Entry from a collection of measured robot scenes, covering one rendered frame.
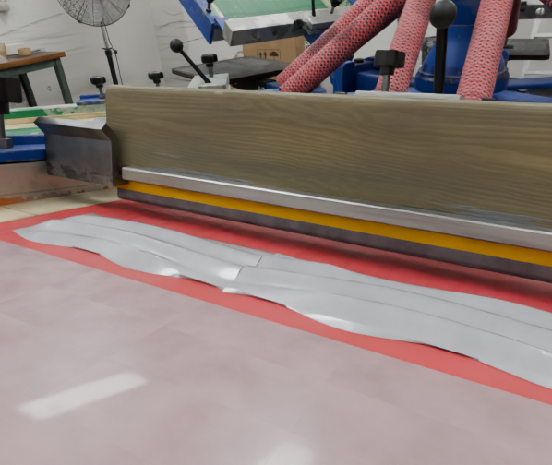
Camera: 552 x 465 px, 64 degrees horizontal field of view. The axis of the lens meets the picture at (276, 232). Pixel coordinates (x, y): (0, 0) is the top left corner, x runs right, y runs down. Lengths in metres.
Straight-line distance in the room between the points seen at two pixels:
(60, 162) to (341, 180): 0.26
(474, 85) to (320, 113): 0.45
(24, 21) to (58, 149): 4.35
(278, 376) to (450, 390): 0.06
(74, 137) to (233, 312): 0.26
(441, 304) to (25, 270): 0.22
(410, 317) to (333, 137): 0.13
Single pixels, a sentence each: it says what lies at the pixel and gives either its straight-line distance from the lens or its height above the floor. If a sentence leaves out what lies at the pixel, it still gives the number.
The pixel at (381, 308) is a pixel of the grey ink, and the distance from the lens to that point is 0.21.
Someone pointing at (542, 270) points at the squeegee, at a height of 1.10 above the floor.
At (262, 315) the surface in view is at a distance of 0.21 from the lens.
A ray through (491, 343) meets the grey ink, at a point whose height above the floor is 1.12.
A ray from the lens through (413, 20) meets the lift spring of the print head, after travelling 0.84.
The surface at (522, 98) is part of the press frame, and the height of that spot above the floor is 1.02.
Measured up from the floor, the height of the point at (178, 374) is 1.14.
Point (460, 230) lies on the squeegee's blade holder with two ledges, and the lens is 0.27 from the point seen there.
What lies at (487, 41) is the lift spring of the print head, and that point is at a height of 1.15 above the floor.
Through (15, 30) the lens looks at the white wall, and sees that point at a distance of 4.72.
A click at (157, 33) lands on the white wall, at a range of 5.87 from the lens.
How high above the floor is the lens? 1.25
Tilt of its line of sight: 30 degrees down
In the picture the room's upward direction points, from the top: 5 degrees counter-clockwise
